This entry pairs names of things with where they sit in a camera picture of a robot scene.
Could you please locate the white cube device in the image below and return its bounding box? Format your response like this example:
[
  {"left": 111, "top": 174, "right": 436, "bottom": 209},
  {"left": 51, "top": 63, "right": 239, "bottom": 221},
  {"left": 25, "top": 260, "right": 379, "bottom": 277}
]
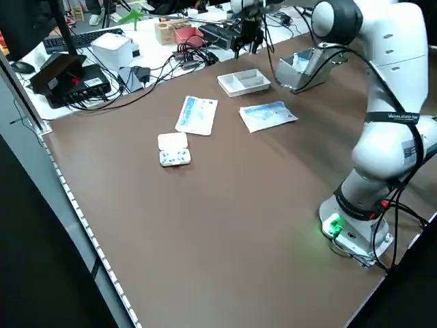
[{"left": 91, "top": 32, "right": 141, "bottom": 71}]

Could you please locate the grey box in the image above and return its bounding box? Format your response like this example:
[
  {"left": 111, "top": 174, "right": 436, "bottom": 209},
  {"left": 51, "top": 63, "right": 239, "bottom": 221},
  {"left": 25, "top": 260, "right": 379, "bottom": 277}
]
[{"left": 117, "top": 66, "right": 143, "bottom": 93}]

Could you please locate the person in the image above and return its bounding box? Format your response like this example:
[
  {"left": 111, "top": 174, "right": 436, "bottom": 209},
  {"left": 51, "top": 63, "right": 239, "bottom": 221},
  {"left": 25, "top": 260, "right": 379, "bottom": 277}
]
[{"left": 81, "top": 0, "right": 120, "bottom": 27}]

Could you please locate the aluminium frame rail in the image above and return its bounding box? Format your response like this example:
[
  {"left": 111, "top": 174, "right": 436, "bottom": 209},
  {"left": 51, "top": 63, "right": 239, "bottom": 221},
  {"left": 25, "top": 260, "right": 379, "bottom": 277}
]
[{"left": 0, "top": 51, "right": 53, "bottom": 135}]

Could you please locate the usb hub with cables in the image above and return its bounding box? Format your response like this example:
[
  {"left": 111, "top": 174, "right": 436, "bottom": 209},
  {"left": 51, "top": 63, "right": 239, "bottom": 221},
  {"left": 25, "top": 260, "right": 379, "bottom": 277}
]
[{"left": 171, "top": 47, "right": 206, "bottom": 72}]

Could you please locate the black keyboard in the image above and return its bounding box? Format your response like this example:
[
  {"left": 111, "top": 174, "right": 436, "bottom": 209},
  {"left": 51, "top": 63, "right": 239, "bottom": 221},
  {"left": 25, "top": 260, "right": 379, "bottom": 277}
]
[{"left": 42, "top": 28, "right": 126, "bottom": 55}]

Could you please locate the blue white mask packet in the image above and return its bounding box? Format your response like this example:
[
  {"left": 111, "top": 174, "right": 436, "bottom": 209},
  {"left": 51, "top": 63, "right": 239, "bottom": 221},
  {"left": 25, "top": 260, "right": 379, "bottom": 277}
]
[{"left": 238, "top": 100, "right": 300, "bottom": 134}]

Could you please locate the white plastic partition tray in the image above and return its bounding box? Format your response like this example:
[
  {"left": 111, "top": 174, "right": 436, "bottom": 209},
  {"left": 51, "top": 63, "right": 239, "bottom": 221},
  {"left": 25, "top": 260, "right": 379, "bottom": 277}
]
[{"left": 216, "top": 68, "right": 272, "bottom": 98}]

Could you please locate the open white pill box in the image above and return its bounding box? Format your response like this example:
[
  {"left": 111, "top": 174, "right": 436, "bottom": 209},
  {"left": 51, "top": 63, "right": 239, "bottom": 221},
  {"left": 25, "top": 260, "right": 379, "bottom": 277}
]
[{"left": 157, "top": 132, "right": 192, "bottom": 169}]

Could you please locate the black power adapter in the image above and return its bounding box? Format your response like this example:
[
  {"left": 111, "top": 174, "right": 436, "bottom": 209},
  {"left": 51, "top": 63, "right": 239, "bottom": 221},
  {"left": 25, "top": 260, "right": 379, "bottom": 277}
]
[{"left": 131, "top": 66, "right": 152, "bottom": 85}]

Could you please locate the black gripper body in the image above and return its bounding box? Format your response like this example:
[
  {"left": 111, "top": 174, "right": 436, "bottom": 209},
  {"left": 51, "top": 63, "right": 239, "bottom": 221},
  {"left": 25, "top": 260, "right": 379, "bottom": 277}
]
[{"left": 238, "top": 12, "right": 266, "bottom": 41}]

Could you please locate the pink box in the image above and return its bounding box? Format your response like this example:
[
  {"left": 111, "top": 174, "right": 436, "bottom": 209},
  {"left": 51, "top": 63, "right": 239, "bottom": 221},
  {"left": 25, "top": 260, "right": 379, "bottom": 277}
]
[{"left": 173, "top": 26, "right": 205, "bottom": 48}]

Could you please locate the green paper toy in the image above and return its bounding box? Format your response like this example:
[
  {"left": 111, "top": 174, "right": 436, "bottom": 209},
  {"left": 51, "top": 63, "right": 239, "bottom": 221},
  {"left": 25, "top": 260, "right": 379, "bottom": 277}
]
[{"left": 118, "top": 9, "right": 147, "bottom": 32}]

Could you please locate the silver aluminium first-aid case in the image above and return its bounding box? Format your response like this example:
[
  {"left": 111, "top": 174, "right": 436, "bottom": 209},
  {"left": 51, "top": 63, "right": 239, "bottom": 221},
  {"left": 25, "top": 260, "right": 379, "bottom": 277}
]
[{"left": 274, "top": 44, "right": 348, "bottom": 95}]

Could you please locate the black monitor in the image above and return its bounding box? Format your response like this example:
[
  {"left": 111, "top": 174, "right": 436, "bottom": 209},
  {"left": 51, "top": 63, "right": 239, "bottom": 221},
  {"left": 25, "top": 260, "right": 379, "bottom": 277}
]
[{"left": 0, "top": 0, "right": 59, "bottom": 62}]

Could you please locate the black tripod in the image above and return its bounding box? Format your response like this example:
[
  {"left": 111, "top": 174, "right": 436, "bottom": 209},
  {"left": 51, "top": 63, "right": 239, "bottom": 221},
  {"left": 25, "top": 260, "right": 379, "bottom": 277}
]
[{"left": 101, "top": 0, "right": 132, "bottom": 29}]

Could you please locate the wooden box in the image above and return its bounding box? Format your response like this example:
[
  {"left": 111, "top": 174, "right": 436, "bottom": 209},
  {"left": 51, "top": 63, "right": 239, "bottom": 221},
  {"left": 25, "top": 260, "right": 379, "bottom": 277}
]
[{"left": 154, "top": 18, "right": 192, "bottom": 46}]

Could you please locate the wooden stool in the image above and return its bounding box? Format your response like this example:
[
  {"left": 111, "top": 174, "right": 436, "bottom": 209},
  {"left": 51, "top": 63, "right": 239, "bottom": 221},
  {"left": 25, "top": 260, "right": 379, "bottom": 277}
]
[{"left": 64, "top": 0, "right": 86, "bottom": 23}]

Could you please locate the arm cable with connector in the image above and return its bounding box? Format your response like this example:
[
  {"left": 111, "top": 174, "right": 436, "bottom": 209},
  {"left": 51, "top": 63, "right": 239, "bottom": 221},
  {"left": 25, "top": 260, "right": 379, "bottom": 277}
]
[{"left": 262, "top": 6, "right": 373, "bottom": 94}]

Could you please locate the dark tilted flat box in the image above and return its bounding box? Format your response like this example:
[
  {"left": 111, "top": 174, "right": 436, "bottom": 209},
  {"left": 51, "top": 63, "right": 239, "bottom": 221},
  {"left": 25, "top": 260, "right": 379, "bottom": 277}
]
[{"left": 29, "top": 53, "right": 88, "bottom": 96}]

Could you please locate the black monitor stand pole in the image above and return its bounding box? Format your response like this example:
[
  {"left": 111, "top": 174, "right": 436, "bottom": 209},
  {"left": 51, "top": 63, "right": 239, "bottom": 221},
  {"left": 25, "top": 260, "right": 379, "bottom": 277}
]
[{"left": 50, "top": 0, "right": 79, "bottom": 57}]

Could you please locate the long white teal-striped packet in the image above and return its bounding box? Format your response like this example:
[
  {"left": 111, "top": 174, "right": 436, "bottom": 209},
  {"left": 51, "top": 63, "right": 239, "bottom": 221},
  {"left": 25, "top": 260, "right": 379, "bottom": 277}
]
[{"left": 174, "top": 95, "right": 219, "bottom": 137}]

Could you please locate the black computer mouse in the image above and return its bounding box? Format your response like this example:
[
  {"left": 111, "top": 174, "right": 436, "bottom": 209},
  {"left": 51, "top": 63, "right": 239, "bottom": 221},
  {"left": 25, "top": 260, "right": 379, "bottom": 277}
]
[{"left": 10, "top": 61, "right": 36, "bottom": 74}]

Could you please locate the black base cable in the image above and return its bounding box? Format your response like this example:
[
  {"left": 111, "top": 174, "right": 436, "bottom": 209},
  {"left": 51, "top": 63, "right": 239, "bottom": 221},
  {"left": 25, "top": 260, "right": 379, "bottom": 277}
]
[{"left": 370, "top": 201, "right": 431, "bottom": 273}]

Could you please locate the black network switch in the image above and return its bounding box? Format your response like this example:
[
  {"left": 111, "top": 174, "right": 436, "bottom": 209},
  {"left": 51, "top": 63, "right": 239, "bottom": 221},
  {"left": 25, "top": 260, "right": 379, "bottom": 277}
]
[{"left": 46, "top": 64, "right": 112, "bottom": 109}]

